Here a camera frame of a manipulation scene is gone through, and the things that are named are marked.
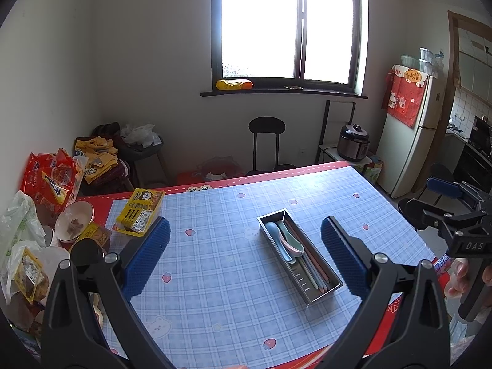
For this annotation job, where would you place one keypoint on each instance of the red snack bag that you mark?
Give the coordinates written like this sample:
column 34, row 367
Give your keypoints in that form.
column 42, row 176

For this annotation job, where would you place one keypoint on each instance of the black round stool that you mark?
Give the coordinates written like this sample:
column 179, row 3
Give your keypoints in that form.
column 267, row 125

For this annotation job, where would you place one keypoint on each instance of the yellow packet on sill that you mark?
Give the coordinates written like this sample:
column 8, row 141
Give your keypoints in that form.
column 234, row 84

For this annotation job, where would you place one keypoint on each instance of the small plate on sill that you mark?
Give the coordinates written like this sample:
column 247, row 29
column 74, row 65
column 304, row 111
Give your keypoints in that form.
column 294, row 87

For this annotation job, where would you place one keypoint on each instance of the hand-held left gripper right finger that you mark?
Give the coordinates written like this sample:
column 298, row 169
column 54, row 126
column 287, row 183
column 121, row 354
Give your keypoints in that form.
column 342, row 257

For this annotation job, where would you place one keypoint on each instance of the dark maroon cloth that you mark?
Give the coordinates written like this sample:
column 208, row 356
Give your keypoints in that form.
column 115, row 171

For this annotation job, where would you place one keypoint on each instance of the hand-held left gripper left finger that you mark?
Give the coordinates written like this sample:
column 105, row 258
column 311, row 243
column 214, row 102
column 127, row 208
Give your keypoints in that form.
column 148, row 253

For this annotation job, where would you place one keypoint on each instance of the red printed cloth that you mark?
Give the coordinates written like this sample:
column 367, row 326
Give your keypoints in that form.
column 401, row 103

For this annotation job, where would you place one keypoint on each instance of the blue spoon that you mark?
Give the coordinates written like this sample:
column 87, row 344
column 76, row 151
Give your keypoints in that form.
column 271, row 230

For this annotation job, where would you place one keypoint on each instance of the dark window sill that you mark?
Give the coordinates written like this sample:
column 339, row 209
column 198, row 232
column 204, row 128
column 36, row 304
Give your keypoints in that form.
column 269, row 92

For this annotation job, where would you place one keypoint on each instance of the rice cooker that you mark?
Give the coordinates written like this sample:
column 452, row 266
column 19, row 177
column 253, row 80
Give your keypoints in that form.
column 353, row 144

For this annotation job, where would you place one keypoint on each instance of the pink chopstick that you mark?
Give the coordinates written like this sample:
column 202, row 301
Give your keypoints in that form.
column 313, row 261

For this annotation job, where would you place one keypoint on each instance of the wooden door frame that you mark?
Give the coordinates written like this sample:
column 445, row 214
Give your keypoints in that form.
column 453, row 65

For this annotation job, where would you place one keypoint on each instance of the yellow clothing pile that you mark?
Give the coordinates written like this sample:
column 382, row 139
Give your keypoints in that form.
column 96, row 150

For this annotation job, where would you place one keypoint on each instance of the window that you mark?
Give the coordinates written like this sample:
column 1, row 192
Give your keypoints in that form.
column 261, row 27

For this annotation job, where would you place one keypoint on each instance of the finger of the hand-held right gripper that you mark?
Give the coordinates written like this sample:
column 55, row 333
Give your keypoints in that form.
column 444, row 188
column 415, row 211

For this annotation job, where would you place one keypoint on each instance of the yellow brown snack packet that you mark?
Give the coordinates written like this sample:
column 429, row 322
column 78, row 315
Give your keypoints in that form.
column 32, row 276

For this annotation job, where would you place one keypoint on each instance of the black chair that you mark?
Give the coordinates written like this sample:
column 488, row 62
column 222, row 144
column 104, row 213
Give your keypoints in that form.
column 442, row 169

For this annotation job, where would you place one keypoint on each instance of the blue plaid tablecloth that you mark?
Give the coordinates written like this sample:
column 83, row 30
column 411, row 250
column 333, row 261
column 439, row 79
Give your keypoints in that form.
column 230, row 276

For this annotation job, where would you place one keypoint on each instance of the green chopstick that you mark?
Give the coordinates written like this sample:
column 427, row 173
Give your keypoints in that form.
column 307, row 273

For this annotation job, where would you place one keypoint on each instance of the metal utensil box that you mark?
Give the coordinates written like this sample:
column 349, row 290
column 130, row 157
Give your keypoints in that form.
column 323, row 296

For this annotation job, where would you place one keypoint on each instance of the black metal rack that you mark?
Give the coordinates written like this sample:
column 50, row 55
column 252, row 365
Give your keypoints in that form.
column 327, row 123

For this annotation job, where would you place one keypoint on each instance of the red label jar black lid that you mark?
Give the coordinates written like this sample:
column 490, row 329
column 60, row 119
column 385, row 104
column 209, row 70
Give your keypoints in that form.
column 86, row 251

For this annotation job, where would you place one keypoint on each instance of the blue purple packet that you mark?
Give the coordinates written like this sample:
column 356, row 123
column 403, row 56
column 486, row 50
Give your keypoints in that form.
column 442, row 263

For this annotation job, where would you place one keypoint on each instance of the clear plastic containers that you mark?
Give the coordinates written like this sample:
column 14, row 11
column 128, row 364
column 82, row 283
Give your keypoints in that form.
column 424, row 59

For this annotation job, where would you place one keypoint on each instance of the large white plastic bag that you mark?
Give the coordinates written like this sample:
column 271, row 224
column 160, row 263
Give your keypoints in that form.
column 19, row 219

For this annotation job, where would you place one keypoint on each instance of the low white table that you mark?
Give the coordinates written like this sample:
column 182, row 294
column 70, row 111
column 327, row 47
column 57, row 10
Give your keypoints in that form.
column 330, row 152

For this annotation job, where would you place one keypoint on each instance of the colourful carton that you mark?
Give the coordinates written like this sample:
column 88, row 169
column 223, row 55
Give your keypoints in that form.
column 374, row 171

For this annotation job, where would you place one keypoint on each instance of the person's right hand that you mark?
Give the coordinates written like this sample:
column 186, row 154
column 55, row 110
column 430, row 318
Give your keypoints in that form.
column 457, row 276

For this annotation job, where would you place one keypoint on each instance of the green spoon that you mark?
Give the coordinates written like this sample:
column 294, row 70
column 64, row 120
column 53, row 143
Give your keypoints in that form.
column 292, row 242

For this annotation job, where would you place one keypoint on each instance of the blue chopstick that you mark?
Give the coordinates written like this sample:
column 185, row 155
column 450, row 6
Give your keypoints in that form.
column 315, row 276

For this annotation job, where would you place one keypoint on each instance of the crumpled white plastic bag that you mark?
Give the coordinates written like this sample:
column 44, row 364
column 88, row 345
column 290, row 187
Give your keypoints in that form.
column 140, row 134

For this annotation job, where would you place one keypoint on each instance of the white fridge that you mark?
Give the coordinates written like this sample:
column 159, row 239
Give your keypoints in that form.
column 407, row 153

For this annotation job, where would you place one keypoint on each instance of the black kitchen stove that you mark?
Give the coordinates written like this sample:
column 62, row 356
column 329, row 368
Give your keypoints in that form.
column 474, row 161

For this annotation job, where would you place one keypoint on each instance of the small yellow packet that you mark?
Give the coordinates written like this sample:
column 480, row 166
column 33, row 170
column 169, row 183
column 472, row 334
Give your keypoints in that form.
column 96, row 232

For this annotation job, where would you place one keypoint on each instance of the yellow snack tray pack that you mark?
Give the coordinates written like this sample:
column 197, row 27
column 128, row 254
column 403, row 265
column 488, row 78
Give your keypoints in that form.
column 140, row 207

